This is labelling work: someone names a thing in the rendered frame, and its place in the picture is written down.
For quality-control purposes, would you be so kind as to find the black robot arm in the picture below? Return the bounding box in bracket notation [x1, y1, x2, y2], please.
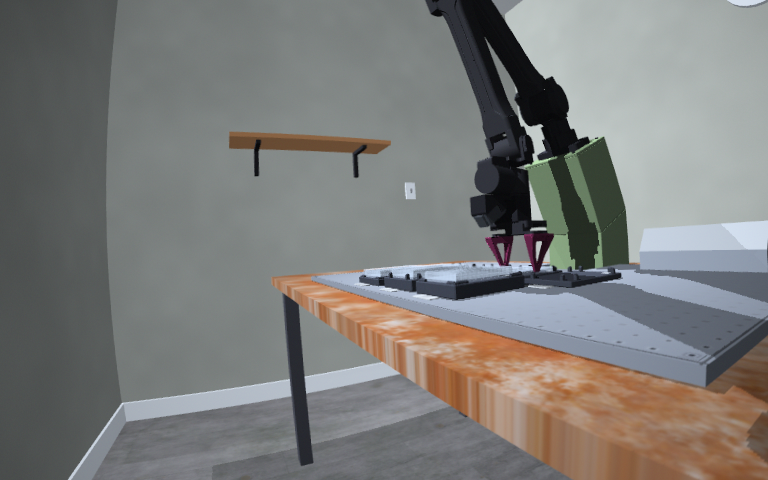
[425, 0, 590, 228]

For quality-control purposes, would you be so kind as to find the grey button panel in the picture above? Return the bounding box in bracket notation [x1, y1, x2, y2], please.
[639, 221, 768, 273]

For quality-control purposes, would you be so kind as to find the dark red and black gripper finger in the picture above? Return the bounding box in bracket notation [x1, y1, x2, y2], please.
[485, 236, 513, 266]
[524, 233, 554, 272]

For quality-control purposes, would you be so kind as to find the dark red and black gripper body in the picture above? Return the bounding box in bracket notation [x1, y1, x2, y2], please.
[490, 194, 547, 237]

